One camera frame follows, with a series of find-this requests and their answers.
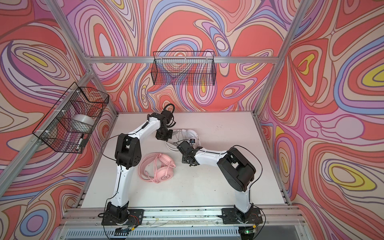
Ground white headphones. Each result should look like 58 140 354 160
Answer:
165 129 201 153

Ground pink cat-ear headphones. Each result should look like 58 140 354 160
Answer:
138 153 176 184

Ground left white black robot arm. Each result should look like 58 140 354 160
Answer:
102 109 175 226

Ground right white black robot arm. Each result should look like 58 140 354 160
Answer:
177 140 256 223

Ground white tape roll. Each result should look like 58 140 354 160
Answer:
71 114 95 134

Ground black marker in basket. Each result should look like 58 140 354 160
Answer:
76 138 88 152

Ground black wire basket back wall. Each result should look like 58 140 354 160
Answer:
151 51 217 86

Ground black wire basket wall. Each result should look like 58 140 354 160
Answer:
151 51 217 86
33 83 110 154

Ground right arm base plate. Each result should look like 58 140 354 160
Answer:
218 207 264 226

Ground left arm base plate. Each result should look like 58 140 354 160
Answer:
102 209 144 227

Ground black wire basket left wall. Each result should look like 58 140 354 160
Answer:
33 83 110 154

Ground aluminium front rail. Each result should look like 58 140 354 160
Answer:
60 205 307 228

